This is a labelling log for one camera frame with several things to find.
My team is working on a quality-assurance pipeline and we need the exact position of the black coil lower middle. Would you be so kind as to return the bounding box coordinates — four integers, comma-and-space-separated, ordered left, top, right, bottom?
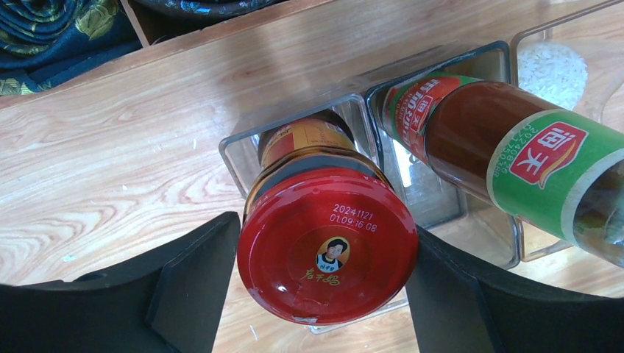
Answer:
138, 0, 280, 20

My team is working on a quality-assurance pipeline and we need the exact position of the red lid chili jar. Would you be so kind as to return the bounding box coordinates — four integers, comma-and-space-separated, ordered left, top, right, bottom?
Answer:
237, 110, 419, 326

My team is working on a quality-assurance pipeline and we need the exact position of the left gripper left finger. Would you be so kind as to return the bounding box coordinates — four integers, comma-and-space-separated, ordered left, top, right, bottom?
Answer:
1, 212, 241, 352

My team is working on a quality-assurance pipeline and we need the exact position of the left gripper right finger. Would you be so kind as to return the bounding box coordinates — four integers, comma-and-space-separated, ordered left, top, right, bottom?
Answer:
405, 228, 623, 352

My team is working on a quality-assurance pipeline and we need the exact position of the yellow cap sauce bottle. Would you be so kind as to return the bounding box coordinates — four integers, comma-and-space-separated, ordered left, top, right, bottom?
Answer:
381, 71, 623, 266

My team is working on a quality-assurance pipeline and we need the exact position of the wooden compartment tray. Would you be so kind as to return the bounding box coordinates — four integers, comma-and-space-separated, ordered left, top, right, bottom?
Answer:
0, 0, 342, 110

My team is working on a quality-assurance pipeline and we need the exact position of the large silver lid jar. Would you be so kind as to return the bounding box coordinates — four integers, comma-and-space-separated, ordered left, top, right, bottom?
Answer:
517, 41, 589, 110

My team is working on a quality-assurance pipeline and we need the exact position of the clear plastic organizer bin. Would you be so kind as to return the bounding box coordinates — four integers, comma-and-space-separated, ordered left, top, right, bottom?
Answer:
218, 0, 624, 335

